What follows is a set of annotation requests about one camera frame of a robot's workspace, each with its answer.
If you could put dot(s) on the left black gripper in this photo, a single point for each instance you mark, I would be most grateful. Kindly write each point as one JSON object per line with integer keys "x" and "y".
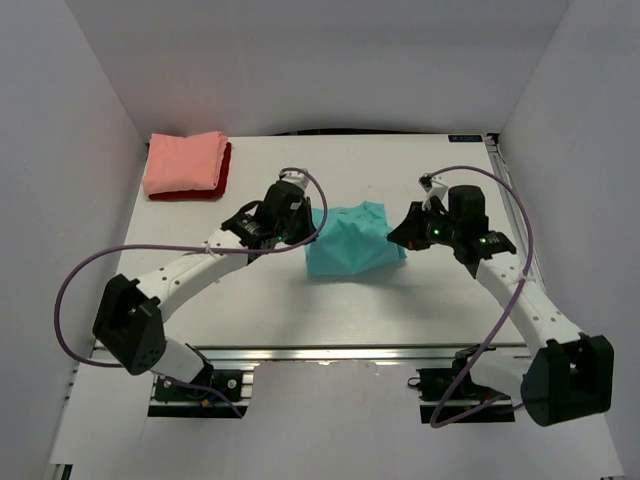
{"x": 305, "y": 220}

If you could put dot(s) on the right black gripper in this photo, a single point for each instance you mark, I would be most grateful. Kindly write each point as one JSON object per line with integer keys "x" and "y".
{"x": 417, "y": 228}

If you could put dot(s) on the teal t-shirt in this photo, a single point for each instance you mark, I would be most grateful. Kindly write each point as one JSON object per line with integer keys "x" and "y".
{"x": 352, "y": 241}

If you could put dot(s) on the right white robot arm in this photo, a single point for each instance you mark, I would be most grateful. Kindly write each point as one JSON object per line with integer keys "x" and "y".
{"x": 569, "y": 374}

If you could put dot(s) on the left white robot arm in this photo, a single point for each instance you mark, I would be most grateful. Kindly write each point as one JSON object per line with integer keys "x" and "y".
{"x": 132, "y": 312}

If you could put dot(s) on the folded red t-shirt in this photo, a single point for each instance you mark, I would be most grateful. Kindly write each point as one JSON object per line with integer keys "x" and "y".
{"x": 198, "y": 174}

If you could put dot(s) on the black strip behind table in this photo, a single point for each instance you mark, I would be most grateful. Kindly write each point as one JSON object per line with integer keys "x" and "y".
{"x": 365, "y": 131}

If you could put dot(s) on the folded pink t-shirt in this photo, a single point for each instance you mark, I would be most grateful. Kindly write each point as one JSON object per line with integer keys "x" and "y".
{"x": 165, "y": 148}

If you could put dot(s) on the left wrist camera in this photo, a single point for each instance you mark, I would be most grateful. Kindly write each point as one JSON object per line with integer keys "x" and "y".
{"x": 296, "y": 177}

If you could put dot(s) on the aluminium front rail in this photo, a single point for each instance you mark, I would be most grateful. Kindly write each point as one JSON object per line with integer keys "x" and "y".
{"x": 338, "y": 353}

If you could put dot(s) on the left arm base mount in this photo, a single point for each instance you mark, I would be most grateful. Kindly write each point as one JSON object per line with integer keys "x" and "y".
{"x": 225, "y": 394}

